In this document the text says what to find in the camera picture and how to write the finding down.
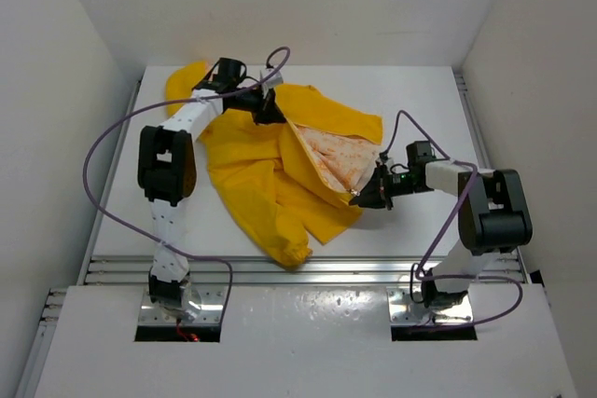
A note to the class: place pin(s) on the aluminium rail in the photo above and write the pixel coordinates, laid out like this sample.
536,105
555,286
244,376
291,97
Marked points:
482,153
244,270
49,316

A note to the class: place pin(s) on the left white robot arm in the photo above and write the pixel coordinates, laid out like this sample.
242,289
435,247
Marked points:
167,172

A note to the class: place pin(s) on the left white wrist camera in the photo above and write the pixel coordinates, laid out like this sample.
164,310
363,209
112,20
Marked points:
270,78

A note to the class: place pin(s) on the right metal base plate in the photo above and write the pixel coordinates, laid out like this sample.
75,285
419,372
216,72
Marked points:
405,312

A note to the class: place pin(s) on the yellow hooded jacket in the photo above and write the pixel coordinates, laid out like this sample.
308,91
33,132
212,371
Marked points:
284,183

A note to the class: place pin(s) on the aluminium front rail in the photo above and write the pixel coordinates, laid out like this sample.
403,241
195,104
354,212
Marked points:
244,270

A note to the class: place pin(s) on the aluminium right side rail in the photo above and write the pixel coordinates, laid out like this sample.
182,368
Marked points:
482,153

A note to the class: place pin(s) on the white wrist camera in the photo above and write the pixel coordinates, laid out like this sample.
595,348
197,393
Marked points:
270,78
383,159

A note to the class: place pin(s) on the aluminium left side rail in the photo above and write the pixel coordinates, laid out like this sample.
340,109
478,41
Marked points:
49,316

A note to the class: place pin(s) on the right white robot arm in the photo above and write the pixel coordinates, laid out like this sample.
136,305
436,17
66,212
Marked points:
491,213

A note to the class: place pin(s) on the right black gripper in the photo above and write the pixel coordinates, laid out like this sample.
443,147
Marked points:
377,193

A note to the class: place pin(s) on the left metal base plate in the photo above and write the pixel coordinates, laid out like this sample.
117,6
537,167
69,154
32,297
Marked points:
201,306

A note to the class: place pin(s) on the metal base plate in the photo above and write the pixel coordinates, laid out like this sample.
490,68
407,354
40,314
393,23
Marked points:
405,312
201,306

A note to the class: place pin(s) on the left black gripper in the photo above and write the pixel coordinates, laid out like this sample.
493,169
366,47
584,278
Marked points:
265,110

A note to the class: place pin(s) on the white front cover panel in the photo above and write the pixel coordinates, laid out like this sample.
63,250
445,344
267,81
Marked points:
299,342

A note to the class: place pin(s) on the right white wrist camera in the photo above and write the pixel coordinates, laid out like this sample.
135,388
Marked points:
383,159

